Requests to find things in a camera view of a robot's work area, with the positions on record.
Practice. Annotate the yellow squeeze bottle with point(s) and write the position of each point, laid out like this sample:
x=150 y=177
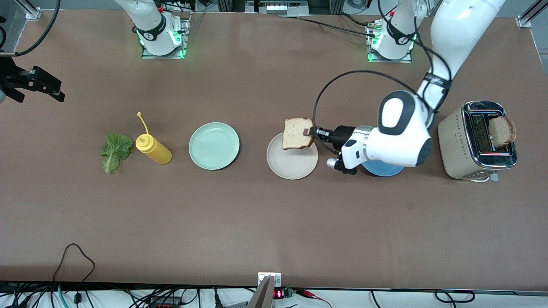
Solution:
x=156 y=152

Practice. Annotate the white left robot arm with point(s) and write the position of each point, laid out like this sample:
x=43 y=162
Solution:
x=454 y=30

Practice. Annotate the toasted bread slice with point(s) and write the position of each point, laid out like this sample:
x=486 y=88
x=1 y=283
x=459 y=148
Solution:
x=503 y=130
x=295 y=134

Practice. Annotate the aluminium camera mast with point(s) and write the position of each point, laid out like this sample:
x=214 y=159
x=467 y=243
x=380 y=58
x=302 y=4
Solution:
x=263 y=297

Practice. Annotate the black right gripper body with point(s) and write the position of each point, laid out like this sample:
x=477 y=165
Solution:
x=12 y=78

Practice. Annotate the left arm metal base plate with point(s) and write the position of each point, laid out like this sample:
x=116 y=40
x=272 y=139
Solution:
x=391 y=60

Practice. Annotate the blue plate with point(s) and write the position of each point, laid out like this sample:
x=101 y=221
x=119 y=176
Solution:
x=385 y=171

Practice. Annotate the pale green plate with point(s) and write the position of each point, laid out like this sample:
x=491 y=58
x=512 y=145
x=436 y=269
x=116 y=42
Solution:
x=214 y=146

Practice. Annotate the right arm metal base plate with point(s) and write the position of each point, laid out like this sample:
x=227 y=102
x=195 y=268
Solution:
x=165 y=56

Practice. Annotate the red digit display module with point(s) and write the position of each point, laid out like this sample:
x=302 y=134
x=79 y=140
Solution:
x=279 y=294

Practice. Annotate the beige chrome toaster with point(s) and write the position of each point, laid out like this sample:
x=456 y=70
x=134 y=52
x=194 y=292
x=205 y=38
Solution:
x=454 y=145

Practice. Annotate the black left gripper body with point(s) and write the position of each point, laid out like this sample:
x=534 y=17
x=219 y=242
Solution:
x=341 y=134

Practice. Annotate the white power strip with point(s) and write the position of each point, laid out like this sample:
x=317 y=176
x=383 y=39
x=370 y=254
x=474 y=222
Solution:
x=282 y=7

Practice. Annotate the beige plate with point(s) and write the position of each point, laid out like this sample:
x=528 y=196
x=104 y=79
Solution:
x=295 y=167

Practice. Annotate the green lettuce leaf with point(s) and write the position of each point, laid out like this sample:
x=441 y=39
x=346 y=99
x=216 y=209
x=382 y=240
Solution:
x=115 y=149

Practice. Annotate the aluminium frame post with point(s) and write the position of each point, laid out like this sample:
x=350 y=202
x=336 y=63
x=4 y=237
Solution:
x=525 y=20
x=31 y=12

